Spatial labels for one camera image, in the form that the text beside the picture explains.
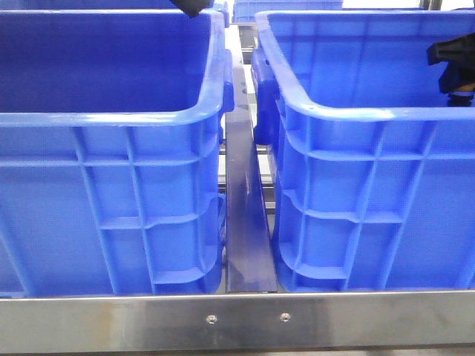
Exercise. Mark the rear left blue bin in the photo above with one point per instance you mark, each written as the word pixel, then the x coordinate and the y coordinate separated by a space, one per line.
pixel 92 3

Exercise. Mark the left blue plastic bin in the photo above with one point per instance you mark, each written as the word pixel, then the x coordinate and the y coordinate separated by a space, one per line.
pixel 110 136

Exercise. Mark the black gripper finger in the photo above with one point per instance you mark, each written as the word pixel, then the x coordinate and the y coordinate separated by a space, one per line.
pixel 191 8
pixel 459 51
pixel 457 78

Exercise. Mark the right blue plastic bin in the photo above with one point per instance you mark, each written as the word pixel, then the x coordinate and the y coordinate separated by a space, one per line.
pixel 373 171

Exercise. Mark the rear blue crate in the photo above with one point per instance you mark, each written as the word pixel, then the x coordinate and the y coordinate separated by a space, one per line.
pixel 244 11

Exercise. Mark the blue plastic bin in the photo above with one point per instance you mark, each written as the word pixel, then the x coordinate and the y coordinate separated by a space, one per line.
pixel 373 171
pixel 110 136

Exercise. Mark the steel front rail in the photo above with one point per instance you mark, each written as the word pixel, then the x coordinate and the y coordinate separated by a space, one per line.
pixel 237 322

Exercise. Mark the yellow push button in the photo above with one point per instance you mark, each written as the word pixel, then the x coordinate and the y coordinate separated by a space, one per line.
pixel 461 97

